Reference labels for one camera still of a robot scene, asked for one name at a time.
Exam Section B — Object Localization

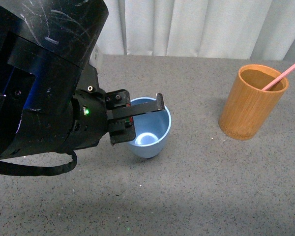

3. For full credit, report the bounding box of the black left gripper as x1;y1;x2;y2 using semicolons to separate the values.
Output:
4;65;165;157

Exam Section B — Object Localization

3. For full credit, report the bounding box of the pink chopstick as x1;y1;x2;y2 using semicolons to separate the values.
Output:
262;63;295;91

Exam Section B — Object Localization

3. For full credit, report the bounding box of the blue cup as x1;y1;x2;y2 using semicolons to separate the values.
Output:
127;107;172;158

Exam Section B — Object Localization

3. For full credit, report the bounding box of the bamboo chopstick holder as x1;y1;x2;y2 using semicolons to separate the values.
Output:
219;64;289;140

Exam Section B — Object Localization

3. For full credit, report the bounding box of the white curtain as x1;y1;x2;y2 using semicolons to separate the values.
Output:
97;0;295;61

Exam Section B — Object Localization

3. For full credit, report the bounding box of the black cable strap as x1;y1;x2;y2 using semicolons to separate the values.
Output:
0;150;78;177

